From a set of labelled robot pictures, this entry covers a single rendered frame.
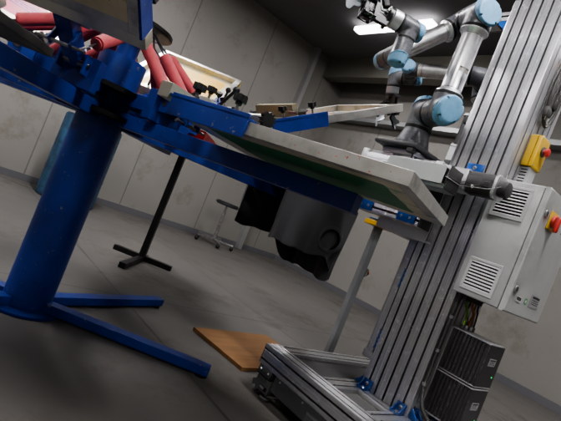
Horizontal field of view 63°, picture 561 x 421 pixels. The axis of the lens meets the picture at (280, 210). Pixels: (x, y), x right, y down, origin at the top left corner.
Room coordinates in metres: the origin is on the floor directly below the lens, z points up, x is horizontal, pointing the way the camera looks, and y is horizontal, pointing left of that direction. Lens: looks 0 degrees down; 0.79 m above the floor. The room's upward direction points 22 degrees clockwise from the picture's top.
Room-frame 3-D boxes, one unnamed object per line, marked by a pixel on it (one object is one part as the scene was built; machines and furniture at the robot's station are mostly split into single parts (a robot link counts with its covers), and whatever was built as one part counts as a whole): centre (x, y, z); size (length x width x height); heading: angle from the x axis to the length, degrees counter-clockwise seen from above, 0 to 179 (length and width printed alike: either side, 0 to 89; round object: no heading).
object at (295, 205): (2.42, -0.17, 0.77); 0.46 x 0.09 x 0.36; 121
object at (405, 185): (1.56, 0.08, 1.05); 1.08 x 0.61 x 0.23; 61
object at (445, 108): (1.89, -0.46, 1.63); 0.15 x 0.12 x 0.55; 15
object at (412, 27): (1.82, -0.21, 1.65); 0.11 x 0.08 x 0.09; 105
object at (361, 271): (2.73, -0.58, 0.48); 0.22 x 0.22 x 0.96; 31
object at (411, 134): (2.02, -0.42, 1.31); 0.15 x 0.15 x 0.10
